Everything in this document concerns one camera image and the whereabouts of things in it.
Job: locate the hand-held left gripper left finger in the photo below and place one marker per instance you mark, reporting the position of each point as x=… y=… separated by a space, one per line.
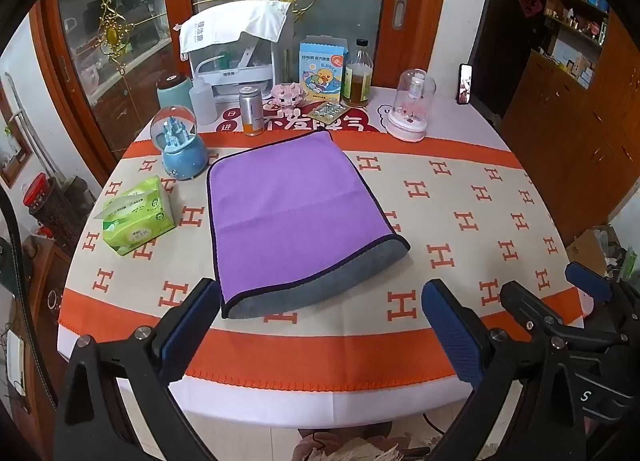
x=187 y=323

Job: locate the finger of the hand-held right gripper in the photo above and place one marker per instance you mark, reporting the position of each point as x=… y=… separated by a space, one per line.
x=587 y=281
x=530 y=308

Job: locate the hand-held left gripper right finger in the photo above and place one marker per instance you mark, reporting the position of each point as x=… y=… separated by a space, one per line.
x=452 y=331

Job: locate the purple and grey towel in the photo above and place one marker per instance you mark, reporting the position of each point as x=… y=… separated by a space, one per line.
x=295 y=221

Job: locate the cardboard box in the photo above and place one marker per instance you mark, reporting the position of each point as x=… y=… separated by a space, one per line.
x=590 y=248

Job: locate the green tissue pack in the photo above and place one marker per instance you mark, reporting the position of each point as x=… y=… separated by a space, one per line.
x=137 y=216

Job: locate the wooden cabinet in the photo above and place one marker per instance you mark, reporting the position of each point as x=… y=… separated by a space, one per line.
x=570 y=151

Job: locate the brown fuzzy cloth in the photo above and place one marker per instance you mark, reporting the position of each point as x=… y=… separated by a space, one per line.
x=350 y=446

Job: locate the dark wicker stand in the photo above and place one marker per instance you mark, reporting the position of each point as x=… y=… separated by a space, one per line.
x=60 y=218

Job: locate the blue castle snow globe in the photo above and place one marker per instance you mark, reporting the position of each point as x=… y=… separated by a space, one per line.
x=179 y=146

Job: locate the red lidded jar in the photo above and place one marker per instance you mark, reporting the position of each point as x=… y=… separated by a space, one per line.
x=36 y=190

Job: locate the silver and orange can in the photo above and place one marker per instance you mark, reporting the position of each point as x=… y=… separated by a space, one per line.
x=251 y=111

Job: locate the white squeeze bottle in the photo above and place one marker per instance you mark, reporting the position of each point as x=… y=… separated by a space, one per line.
x=202 y=101

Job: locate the clear dome with pink base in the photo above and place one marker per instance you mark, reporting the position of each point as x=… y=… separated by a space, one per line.
x=412 y=106

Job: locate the black smartphone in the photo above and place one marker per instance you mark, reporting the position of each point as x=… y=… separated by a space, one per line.
x=465 y=83

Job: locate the teal thermos flask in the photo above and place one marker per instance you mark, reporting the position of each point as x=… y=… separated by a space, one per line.
x=172 y=91

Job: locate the pink block toy figure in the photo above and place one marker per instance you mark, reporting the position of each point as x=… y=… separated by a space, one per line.
x=288 y=93

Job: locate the pill blister pack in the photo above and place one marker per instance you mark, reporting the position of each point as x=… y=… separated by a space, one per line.
x=327 y=110

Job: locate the white countertop appliance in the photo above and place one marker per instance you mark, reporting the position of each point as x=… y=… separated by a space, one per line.
x=240 y=66

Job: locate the glass bottle with yellow liquid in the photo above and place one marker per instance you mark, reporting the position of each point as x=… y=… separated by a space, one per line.
x=358 y=78

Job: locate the blue duck print box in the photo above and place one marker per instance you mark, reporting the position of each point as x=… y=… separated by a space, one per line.
x=321 y=72

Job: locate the white cloth bag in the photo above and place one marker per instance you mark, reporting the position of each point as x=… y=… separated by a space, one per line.
x=232 y=26

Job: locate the glass sliding door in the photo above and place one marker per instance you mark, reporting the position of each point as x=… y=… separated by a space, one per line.
x=150 y=16

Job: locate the wooden wall shelf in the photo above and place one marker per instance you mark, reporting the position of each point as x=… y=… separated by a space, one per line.
x=575 y=26

